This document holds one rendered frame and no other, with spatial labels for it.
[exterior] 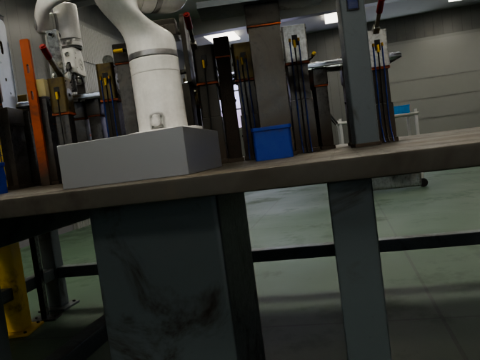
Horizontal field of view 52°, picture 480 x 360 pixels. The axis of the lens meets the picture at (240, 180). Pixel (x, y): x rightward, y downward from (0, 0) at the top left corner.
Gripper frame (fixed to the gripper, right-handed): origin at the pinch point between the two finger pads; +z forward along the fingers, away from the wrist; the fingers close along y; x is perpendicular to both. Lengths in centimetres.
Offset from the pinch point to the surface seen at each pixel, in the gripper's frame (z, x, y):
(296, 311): 103, -71, 30
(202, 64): 1, -50, -25
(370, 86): 16, -98, -37
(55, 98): 4.6, 0.7, -20.0
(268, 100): 16, -69, -37
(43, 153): 21.9, 9.3, -16.2
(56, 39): -15.0, -1.3, -16.9
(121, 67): -1.5, -23.6, -24.6
